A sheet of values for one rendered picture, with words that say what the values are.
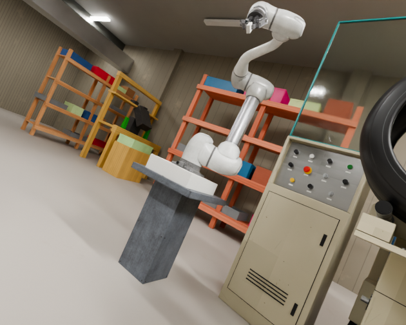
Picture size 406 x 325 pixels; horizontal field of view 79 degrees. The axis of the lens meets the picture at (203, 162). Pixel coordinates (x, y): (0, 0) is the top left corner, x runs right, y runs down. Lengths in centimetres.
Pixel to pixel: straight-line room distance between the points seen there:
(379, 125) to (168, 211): 116
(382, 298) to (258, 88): 133
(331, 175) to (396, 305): 80
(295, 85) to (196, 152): 434
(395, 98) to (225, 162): 95
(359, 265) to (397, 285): 361
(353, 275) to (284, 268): 322
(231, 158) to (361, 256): 363
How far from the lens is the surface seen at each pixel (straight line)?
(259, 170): 398
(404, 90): 105
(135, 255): 173
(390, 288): 131
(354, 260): 490
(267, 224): 180
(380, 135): 99
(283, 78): 587
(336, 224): 169
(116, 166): 496
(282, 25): 144
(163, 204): 160
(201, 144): 162
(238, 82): 186
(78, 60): 656
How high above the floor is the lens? 77
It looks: 2 degrees up
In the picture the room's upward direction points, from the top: 24 degrees clockwise
